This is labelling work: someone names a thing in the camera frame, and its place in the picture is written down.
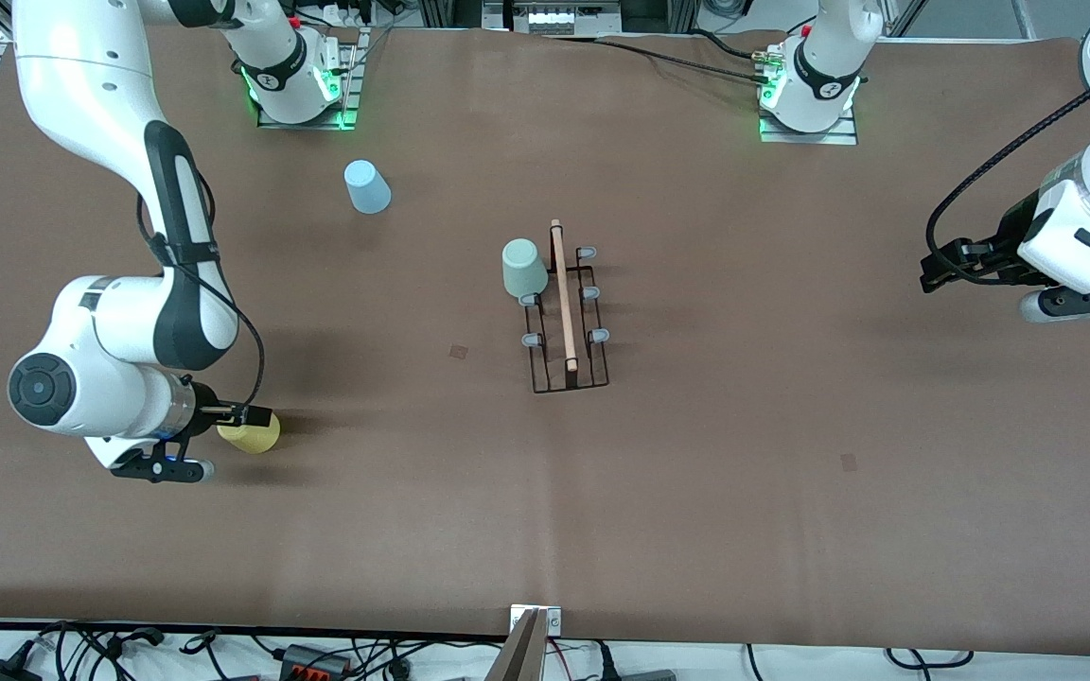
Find yellow plastic cup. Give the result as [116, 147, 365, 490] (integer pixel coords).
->
[217, 416, 282, 455]

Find black wire cup holder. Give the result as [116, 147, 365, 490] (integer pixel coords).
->
[519, 219, 612, 394]

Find pale green plastic cup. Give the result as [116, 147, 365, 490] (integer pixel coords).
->
[501, 237, 550, 301]

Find light blue plastic cup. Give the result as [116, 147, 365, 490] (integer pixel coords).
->
[343, 159, 393, 216]

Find black box orange connectors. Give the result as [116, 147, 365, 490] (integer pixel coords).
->
[280, 643, 353, 678]

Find grey power strip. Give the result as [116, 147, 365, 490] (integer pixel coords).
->
[483, 0, 623, 37]

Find white power strip with plugs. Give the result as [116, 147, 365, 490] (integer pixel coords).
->
[304, 0, 385, 29]

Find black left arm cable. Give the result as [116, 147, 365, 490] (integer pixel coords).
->
[923, 76, 1090, 285]

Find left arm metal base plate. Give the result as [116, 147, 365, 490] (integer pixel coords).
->
[759, 102, 859, 146]

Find black braided cable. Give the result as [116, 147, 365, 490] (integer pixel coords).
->
[545, 33, 778, 88]

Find dark aluminium frame post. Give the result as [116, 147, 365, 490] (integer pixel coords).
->
[420, 0, 484, 29]
[623, 0, 697, 32]

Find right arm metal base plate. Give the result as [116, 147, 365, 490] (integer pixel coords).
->
[256, 26, 361, 131]

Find grey camera stand pole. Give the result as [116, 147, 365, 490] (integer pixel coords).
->
[486, 610, 548, 681]

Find silver metal bracket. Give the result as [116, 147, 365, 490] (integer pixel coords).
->
[510, 605, 563, 637]

